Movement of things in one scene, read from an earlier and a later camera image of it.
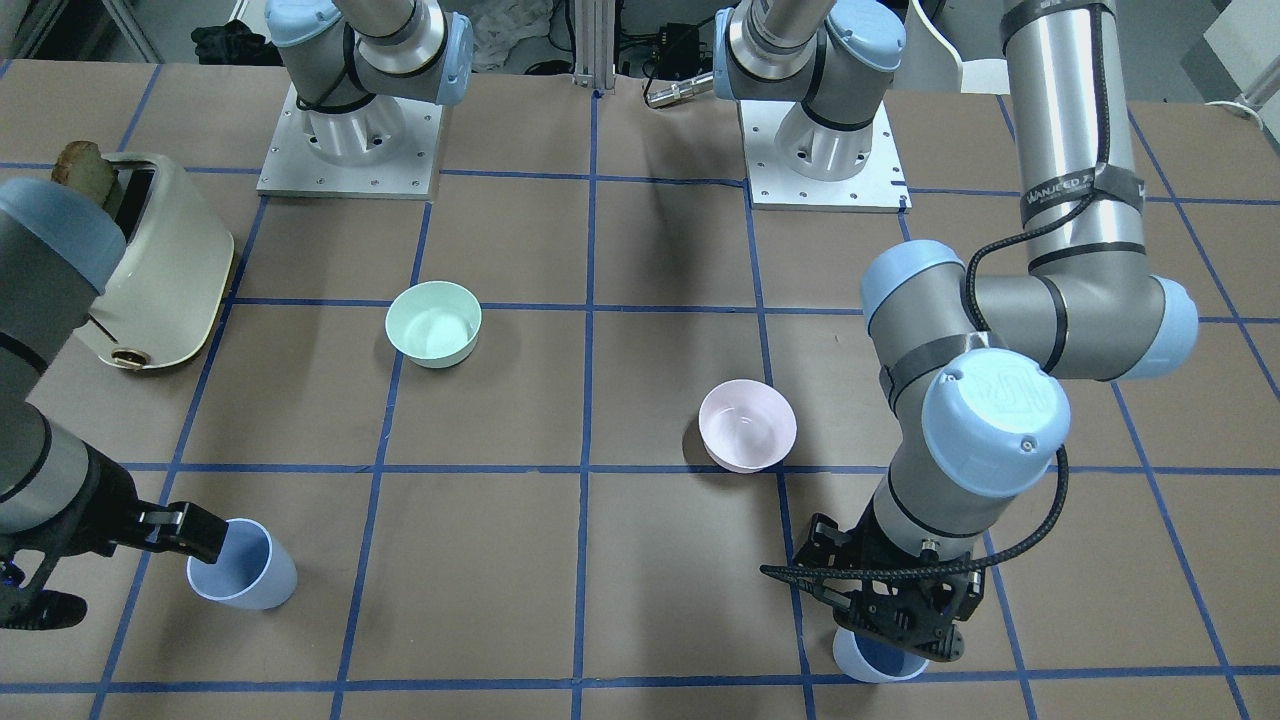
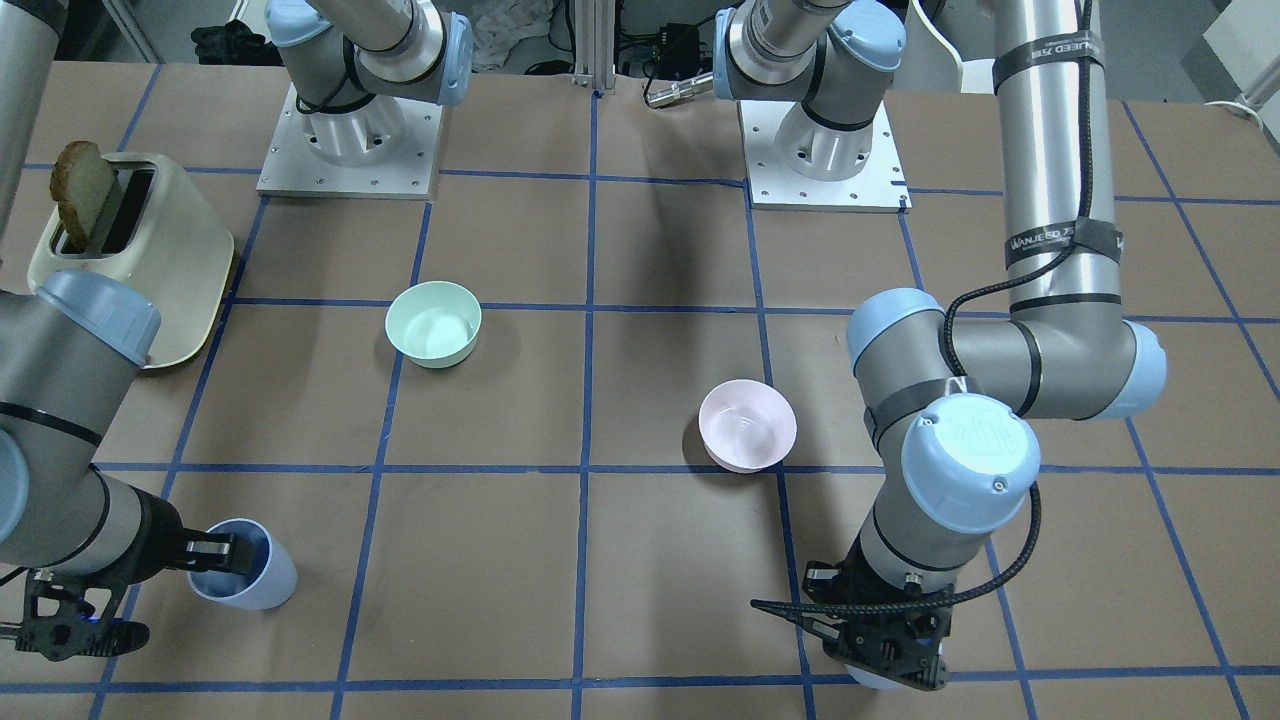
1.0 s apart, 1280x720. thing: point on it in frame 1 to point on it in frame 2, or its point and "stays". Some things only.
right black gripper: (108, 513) to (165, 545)
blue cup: (254, 571) stays
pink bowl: (747, 425) stays
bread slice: (80, 166) stays
